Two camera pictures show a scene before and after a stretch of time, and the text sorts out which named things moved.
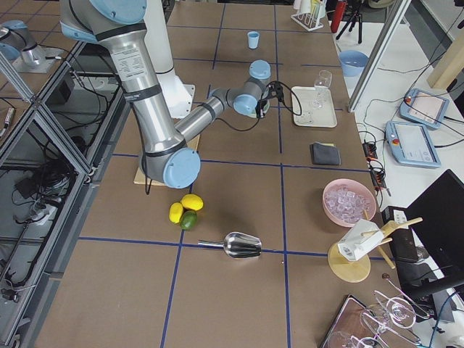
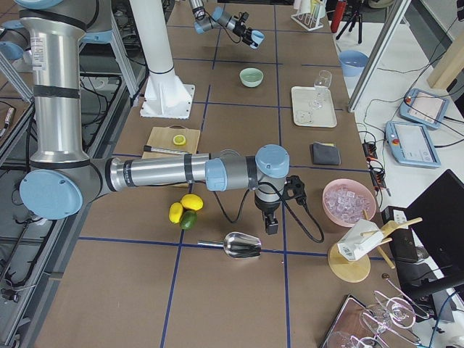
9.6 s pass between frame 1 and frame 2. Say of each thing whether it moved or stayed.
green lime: stayed
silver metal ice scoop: stayed
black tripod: stayed
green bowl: moved
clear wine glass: stayed
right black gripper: moved
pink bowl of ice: stayed
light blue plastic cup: moved
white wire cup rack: stayed
